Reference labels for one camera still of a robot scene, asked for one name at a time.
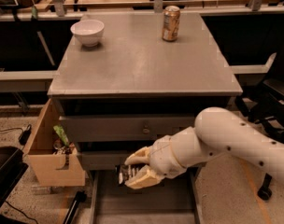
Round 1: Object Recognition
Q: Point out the grey open bottom drawer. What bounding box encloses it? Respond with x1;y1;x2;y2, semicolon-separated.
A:
89;168;205;224

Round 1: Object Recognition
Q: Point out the grey drawer cabinet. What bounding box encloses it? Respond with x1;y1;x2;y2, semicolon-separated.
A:
47;11;244;224

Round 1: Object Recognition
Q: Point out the grey middle drawer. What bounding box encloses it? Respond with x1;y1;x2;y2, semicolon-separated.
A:
76;149;211;172

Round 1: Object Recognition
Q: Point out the black rxbar chocolate wrapper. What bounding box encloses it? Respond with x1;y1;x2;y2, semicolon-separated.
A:
116;165;140;186

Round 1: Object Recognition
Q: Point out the green snack packet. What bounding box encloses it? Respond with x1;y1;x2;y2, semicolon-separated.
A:
53;125;69;147

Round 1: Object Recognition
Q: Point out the cardboard box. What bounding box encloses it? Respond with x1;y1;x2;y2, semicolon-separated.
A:
25;100;85;187

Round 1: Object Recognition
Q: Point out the black office chair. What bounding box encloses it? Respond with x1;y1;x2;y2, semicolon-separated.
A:
234;26;284;201

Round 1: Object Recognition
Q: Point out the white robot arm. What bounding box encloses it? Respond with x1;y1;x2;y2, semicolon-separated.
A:
125;107;284;189

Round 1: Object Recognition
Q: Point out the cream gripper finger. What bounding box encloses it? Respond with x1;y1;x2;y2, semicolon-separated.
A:
125;165;164;189
124;147;149;165

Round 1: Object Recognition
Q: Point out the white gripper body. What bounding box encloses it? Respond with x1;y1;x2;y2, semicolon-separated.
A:
149;135;187;179

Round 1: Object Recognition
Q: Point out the black stand leg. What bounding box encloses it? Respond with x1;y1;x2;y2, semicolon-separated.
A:
63;191;87;224

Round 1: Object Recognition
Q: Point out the white ceramic bowl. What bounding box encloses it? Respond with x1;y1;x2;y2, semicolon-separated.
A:
70;20;105;47

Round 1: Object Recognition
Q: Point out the black bin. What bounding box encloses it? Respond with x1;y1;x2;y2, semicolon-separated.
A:
0;147;28;207

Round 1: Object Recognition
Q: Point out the black power adapter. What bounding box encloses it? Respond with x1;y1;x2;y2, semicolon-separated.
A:
19;124;32;146

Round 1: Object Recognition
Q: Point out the grey upper drawer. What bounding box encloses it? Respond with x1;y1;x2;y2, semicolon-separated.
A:
59;115;195;143

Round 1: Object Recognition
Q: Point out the gold soda can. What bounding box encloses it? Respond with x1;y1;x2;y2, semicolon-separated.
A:
162;6;180;42

